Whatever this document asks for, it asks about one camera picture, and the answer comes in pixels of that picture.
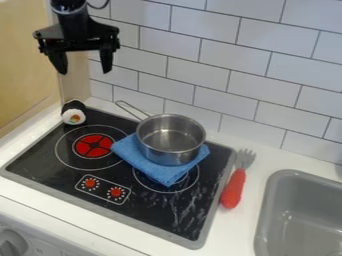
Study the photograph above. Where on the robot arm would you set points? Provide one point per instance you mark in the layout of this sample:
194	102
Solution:
70	5

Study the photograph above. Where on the toy sushi roll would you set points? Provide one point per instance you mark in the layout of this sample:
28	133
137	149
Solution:
73	112

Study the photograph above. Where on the toy sink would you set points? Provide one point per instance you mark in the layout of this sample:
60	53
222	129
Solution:
299	213

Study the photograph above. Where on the toy stove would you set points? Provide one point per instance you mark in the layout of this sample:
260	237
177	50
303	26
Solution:
107	180

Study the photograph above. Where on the blue cloth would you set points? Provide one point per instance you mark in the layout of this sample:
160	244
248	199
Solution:
156	166

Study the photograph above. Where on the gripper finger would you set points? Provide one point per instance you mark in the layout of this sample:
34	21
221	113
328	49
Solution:
106	60
59	61

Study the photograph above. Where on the silver pot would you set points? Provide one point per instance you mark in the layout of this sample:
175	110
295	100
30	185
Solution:
171	138

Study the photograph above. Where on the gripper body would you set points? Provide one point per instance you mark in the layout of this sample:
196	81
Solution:
75	31

